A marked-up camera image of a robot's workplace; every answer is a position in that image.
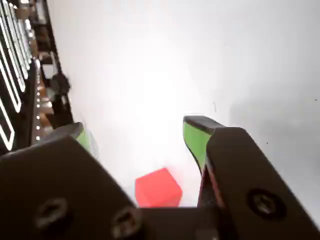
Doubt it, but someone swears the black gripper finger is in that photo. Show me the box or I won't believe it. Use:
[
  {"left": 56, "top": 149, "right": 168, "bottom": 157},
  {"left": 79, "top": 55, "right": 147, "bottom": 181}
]
[
  {"left": 0, "top": 121, "right": 143, "bottom": 240},
  {"left": 183, "top": 115, "right": 320, "bottom": 240}
]

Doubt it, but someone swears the red lego block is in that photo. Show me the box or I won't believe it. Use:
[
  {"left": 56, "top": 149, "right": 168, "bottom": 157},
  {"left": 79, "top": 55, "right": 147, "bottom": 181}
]
[{"left": 135, "top": 167, "right": 183, "bottom": 208}]

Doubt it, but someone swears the black round knob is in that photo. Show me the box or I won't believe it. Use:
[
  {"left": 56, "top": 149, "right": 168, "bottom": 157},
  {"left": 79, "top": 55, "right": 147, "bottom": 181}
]
[{"left": 49, "top": 73, "right": 72, "bottom": 96}]

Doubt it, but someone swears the black panel with white outlines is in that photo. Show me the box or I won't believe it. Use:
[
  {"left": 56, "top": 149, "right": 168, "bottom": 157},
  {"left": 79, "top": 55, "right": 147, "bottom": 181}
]
[{"left": 0, "top": 0, "right": 42, "bottom": 153}]

